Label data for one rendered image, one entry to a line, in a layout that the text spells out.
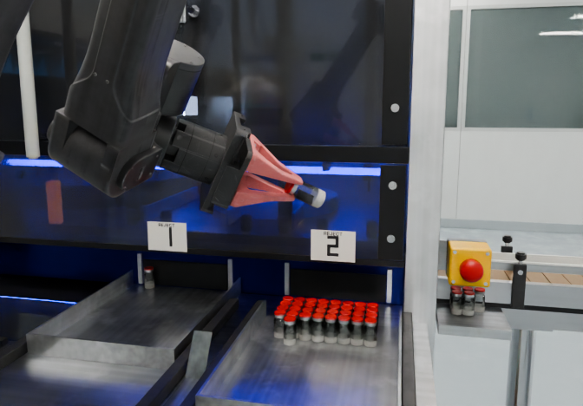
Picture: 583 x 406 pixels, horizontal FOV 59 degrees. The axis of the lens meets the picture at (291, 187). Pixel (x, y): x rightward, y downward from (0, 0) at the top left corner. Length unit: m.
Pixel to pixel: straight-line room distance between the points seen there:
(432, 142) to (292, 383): 0.47
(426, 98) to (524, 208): 4.88
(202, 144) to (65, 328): 0.60
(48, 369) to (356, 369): 0.48
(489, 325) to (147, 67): 0.81
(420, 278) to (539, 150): 4.79
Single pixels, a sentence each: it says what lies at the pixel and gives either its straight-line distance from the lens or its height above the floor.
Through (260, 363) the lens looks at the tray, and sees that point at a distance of 0.86.
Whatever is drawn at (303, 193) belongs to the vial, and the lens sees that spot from 0.59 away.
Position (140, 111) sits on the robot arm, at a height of 1.28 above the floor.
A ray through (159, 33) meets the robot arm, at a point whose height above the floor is 1.34.
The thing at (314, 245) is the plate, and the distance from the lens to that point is 0.99.
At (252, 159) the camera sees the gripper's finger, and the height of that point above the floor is 1.23.
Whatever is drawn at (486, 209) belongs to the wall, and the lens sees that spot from 5.72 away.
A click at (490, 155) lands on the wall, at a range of 5.64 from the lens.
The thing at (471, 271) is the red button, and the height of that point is 1.00.
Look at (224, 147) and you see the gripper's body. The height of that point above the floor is 1.24.
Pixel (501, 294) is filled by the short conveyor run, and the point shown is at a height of 0.91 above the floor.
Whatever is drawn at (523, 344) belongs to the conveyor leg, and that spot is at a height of 0.79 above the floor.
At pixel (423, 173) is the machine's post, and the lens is 0.96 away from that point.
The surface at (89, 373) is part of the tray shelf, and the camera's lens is 0.89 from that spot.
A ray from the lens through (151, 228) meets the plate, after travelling 1.10.
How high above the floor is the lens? 1.29
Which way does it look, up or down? 9 degrees down
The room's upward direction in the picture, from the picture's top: straight up
